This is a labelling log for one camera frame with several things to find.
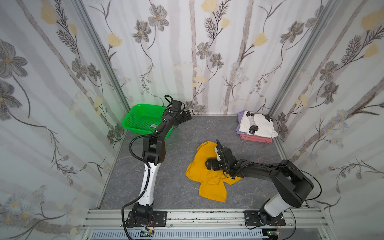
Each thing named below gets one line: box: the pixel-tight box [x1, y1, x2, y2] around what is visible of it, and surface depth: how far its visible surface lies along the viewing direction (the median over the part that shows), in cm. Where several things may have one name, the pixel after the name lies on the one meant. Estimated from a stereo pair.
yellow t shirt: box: [185, 141, 243, 202], surface depth 88 cm
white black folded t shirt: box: [239, 110, 278, 139], surface depth 110 cm
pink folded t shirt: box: [240, 134, 274, 144], surface depth 106 cm
